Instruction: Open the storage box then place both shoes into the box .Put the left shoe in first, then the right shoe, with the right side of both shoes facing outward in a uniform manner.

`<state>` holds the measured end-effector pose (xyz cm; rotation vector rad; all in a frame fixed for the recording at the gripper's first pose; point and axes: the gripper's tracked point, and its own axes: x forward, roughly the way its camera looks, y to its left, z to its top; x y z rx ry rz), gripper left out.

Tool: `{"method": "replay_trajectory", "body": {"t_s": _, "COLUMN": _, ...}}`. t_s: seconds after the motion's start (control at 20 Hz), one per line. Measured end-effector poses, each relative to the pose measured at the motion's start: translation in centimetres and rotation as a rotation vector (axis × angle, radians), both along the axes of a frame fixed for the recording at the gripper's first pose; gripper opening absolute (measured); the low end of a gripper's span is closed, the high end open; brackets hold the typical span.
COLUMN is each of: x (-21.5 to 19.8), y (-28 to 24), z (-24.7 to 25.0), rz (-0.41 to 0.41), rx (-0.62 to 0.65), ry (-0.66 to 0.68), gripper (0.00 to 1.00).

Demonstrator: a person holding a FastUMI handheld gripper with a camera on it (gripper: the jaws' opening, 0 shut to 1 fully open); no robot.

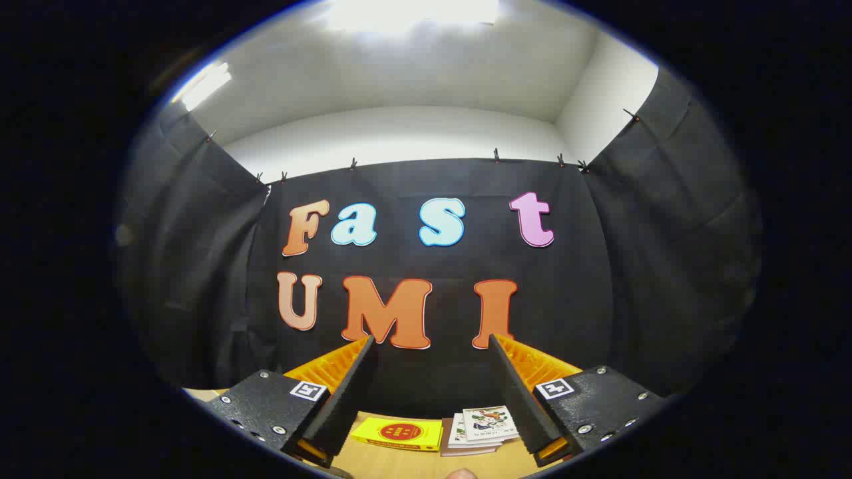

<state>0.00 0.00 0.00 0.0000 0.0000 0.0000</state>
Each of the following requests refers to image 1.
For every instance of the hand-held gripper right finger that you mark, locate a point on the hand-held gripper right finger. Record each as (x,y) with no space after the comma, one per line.
(519,399)

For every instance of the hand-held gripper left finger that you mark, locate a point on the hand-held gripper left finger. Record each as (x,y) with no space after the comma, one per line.
(346,399)

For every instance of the yellow book with red circle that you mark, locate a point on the yellow book with red circle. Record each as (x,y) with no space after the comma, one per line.
(399,432)

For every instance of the black backdrop cloth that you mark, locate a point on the black backdrop cloth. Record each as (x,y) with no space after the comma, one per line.
(599,279)

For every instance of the row of black cloth clips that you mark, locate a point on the row of black cloth clips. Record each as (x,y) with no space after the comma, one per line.
(496,156)

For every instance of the ceiling light panel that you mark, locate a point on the ceiling light panel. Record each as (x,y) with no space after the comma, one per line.
(205,84)
(413,13)

